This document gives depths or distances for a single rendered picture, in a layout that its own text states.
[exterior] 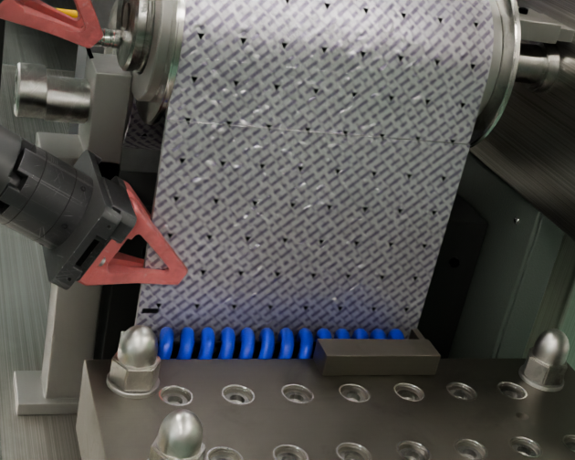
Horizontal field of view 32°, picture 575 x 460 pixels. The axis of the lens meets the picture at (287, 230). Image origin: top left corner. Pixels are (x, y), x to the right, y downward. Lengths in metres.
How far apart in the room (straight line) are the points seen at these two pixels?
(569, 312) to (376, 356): 0.38
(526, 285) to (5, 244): 0.57
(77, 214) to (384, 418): 0.26
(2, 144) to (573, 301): 0.65
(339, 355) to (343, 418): 0.06
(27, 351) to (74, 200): 0.31
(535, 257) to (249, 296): 0.26
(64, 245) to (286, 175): 0.17
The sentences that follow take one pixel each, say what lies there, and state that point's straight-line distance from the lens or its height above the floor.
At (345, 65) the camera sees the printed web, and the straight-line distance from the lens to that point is 0.71.
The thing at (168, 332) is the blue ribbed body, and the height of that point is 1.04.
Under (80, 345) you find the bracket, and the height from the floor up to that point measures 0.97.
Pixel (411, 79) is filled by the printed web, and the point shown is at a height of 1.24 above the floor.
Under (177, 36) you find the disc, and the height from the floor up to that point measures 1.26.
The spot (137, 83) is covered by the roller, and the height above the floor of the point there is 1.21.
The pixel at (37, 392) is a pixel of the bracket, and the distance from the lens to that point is 0.89.
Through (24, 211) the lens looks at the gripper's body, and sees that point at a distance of 0.67.
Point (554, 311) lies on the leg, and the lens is 1.10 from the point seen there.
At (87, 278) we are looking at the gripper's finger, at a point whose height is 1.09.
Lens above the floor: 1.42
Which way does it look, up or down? 24 degrees down
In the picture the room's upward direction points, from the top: 12 degrees clockwise
